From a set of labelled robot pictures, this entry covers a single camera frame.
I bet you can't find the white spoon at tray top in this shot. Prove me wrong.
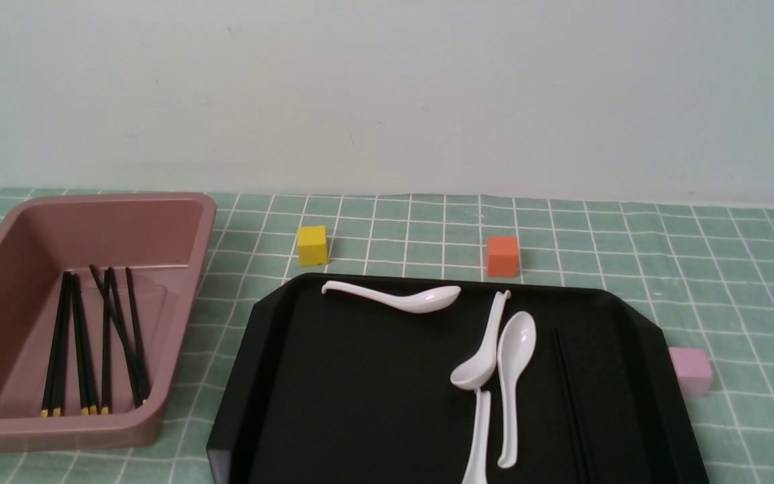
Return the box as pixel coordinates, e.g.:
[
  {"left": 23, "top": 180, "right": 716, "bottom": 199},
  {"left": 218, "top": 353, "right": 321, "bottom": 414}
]
[{"left": 320, "top": 280, "right": 462, "bottom": 315}]

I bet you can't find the yellow cube block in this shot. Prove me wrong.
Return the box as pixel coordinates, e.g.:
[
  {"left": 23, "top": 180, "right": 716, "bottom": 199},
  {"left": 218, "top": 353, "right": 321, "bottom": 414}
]
[{"left": 297, "top": 225, "right": 329, "bottom": 267}]

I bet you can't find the orange cube block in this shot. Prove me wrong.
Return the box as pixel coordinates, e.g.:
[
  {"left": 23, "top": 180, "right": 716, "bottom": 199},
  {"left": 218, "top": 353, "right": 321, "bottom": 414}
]
[{"left": 486, "top": 236, "right": 520, "bottom": 278}]

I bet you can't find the black plastic tray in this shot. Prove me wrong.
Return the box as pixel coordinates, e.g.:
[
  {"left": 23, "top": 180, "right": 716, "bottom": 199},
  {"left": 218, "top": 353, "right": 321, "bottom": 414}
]
[{"left": 206, "top": 273, "right": 709, "bottom": 483}]

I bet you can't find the white spoon bowl down middle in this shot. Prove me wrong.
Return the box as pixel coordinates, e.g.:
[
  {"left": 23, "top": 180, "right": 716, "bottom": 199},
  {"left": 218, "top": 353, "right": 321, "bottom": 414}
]
[{"left": 449, "top": 289, "right": 512, "bottom": 391}]

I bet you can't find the white spoon right upright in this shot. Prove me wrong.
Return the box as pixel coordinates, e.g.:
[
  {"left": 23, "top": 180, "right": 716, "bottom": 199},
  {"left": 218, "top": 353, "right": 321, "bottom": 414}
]
[{"left": 497, "top": 311, "right": 538, "bottom": 469}]

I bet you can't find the black chopstick rightmost in bin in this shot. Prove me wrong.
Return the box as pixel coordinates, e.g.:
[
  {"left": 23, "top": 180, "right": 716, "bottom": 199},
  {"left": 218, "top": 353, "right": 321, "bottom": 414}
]
[{"left": 125, "top": 267, "right": 151, "bottom": 402}]

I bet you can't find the black chopstick crossing diagonal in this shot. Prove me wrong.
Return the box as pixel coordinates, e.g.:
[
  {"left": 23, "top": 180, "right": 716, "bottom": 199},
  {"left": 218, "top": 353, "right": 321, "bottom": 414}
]
[{"left": 89, "top": 264, "right": 144, "bottom": 408}]

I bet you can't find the black chopstick on tray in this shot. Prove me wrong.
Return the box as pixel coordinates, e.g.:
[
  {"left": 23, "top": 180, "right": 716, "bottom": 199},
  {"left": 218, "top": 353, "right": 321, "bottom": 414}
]
[{"left": 551, "top": 328, "right": 596, "bottom": 483}]

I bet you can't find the black chopstick yellow tip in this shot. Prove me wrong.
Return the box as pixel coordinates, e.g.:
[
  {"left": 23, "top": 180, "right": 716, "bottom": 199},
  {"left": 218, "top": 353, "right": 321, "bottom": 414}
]
[
  {"left": 73, "top": 274, "right": 99, "bottom": 415},
  {"left": 41, "top": 272, "right": 69, "bottom": 419},
  {"left": 69, "top": 273, "right": 90, "bottom": 415},
  {"left": 52, "top": 272, "right": 73, "bottom": 417},
  {"left": 99, "top": 268, "right": 112, "bottom": 415}
]

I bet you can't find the pink cube block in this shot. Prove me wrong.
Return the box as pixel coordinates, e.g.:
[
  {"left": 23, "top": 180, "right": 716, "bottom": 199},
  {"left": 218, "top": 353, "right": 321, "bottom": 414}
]
[{"left": 669, "top": 347, "right": 714, "bottom": 398}]

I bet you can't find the black chopstick yellow tip leftmost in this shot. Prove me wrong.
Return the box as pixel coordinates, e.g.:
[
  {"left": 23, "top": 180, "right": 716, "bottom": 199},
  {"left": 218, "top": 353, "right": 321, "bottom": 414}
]
[{"left": 41, "top": 272, "right": 69, "bottom": 419}]

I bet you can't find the green checkered tablecloth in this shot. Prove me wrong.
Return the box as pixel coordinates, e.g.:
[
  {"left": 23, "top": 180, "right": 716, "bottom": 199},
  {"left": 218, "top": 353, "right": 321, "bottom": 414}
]
[{"left": 0, "top": 192, "right": 774, "bottom": 483}]

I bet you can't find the pink plastic bin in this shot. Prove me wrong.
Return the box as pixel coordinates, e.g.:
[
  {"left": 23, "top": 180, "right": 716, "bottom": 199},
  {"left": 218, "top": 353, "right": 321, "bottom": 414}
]
[{"left": 0, "top": 193, "right": 217, "bottom": 452}]

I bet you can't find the white spoon handle bottom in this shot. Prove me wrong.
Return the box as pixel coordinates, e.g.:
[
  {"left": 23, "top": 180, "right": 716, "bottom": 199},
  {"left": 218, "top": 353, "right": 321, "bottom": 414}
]
[{"left": 461, "top": 389, "right": 491, "bottom": 484}]

